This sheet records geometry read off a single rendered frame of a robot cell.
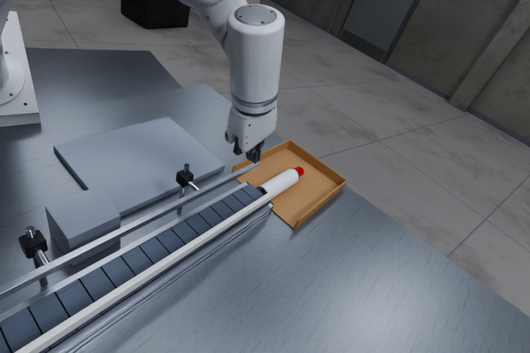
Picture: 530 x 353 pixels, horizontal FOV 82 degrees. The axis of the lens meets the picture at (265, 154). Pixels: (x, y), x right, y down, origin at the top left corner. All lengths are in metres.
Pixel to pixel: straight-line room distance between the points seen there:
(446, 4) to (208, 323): 6.20
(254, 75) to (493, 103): 5.77
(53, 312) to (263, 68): 0.52
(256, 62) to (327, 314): 0.56
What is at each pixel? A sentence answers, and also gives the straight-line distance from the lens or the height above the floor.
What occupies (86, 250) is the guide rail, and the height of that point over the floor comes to 0.96.
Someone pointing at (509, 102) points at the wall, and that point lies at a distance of 6.09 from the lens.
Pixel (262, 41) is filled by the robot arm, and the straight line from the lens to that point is 0.45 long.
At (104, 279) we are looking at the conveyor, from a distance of 0.67.
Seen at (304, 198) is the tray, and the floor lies 0.83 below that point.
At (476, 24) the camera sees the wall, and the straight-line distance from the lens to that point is 6.25.
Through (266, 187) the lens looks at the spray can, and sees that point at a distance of 0.87.
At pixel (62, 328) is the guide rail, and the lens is 0.60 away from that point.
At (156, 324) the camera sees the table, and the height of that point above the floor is 0.83.
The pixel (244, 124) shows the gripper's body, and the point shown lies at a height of 1.17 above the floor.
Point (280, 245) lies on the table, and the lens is 0.83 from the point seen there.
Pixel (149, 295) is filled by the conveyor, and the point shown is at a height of 0.86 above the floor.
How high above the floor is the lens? 1.46
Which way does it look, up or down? 35 degrees down
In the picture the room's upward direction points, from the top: 20 degrees clockwise
